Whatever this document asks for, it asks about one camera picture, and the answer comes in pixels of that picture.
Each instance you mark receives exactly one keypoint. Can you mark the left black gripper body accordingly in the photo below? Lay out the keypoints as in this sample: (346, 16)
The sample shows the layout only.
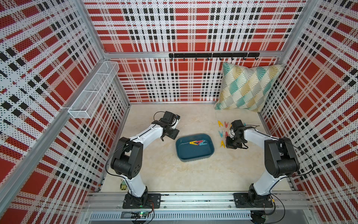
(172, 133)

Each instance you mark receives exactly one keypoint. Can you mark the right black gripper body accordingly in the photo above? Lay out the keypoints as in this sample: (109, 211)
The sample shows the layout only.
(234, 143)

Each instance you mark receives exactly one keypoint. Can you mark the teal plastic storage tray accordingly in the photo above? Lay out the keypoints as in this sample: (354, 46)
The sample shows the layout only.
(187, 152)

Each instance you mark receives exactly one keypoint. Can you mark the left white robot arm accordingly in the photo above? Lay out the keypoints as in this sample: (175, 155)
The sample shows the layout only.
(127, 159)

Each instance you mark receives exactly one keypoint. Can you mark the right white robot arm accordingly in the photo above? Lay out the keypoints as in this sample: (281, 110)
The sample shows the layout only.
(280, 159)

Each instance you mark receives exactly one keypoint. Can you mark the patterned green yellow pillow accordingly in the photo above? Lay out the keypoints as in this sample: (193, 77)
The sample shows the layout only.
(246, 88)

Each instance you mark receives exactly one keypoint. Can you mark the green circuit board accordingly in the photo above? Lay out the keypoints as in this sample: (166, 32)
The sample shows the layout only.
(139, 215)

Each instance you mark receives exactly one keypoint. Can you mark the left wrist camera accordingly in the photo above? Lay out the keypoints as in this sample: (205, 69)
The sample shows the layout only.
(170, 118)

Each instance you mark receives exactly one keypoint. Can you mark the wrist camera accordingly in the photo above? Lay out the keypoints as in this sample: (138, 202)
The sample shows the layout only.
(236, 125)
(170, 118)

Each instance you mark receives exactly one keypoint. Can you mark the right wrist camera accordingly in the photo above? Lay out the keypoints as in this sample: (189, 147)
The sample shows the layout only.
(236, 125)

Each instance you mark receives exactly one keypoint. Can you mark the green toy keychain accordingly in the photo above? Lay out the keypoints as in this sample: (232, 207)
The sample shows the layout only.
(123, 186)

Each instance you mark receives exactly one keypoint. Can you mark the white wire mesh shelf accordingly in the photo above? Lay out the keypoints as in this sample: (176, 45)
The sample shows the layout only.
(90, 98)

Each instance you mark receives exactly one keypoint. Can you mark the black hook rail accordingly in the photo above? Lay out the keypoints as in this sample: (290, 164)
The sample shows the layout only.
(244, 55)

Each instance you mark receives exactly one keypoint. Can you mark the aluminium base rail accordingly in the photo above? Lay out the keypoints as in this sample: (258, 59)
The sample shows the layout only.
(283, 207)

